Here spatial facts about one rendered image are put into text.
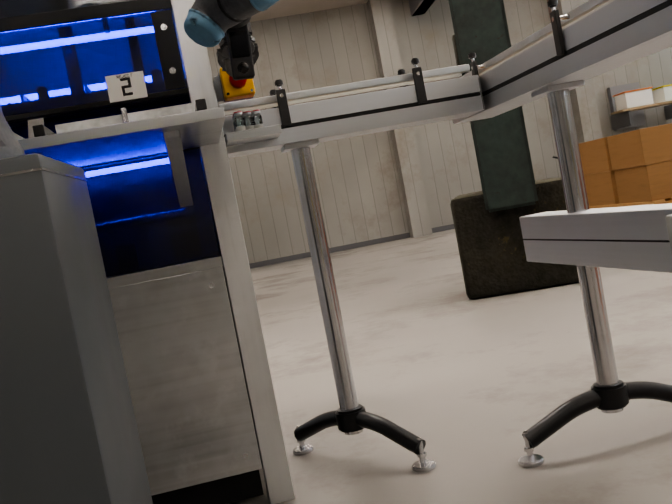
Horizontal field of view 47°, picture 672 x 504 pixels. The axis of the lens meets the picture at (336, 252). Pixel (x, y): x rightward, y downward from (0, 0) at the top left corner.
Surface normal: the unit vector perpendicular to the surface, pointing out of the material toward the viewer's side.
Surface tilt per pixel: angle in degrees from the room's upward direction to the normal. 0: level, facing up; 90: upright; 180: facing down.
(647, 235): 90
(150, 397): 90
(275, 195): 90
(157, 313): 90
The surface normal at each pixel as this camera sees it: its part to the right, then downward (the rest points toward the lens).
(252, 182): 0.11, 0.04
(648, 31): -0.97, 0.19
